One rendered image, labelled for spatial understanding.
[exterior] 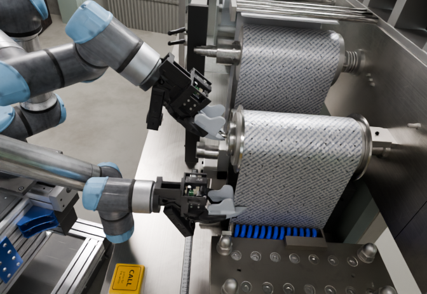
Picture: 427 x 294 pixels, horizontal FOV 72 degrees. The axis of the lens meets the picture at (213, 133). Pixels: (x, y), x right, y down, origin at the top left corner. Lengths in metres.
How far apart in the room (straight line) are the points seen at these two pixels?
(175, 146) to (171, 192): 0.50
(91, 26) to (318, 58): 0.51
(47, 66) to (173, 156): 0.62
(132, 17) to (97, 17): 4.25
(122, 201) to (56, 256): 1.11
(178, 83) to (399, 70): 0.46
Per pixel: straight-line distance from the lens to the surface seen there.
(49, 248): 1.79
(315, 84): 0.80
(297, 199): 0.70
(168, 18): 4.56
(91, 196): 0.69
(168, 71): 0.56
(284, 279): 0.72
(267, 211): 0.73
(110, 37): 0.54
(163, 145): 1.13
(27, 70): 0.59
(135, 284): 0.81
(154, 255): 0.86
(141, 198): 0.66
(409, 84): 0.71
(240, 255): 0.72
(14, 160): 0.75
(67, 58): 0.61
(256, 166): 0.61
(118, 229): 0.76
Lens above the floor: 1.65
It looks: 39 degrees down
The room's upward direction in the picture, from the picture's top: 6 degrees clockwise
